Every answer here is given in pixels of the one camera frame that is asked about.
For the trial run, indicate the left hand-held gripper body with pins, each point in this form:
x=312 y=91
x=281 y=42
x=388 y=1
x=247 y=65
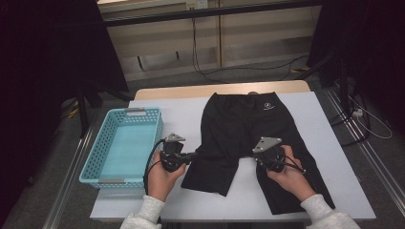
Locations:
x=173 y=157

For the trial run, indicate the metal floor rail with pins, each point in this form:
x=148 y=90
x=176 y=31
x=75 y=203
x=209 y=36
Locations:
x=379 y=171
x=68 y=181

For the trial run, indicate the black pants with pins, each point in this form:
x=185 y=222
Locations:
x=235 y=127

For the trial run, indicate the blue perforated plastic basket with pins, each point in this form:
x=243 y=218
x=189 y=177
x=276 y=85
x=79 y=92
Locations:
x=127 y=149

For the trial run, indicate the grey table grommet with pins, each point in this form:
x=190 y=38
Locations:
x=253 y=93

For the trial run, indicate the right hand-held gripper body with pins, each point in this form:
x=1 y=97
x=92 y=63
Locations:
x=270 y=157

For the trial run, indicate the person's right hand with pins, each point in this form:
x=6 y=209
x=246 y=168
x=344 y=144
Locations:
x=293 y=181

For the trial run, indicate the white power strip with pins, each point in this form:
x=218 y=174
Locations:
x=357 y=113

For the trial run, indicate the wooden table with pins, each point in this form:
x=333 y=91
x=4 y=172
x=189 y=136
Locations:
x=165 y=92

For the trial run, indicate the beige wooden cabinet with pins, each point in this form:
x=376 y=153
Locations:
x=254 y=38

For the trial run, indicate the black metal stand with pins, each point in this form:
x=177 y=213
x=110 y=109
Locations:
x=343 y=82

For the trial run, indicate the black curtain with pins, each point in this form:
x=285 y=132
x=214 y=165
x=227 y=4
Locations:
x=47 y=63
x=375 y=38

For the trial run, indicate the white wall socket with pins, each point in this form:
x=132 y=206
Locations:
x=196 y=4

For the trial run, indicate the yellow strip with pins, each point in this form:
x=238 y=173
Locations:
x=72 y=111

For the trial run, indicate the person's left hand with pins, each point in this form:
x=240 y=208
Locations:
x=159 y=183

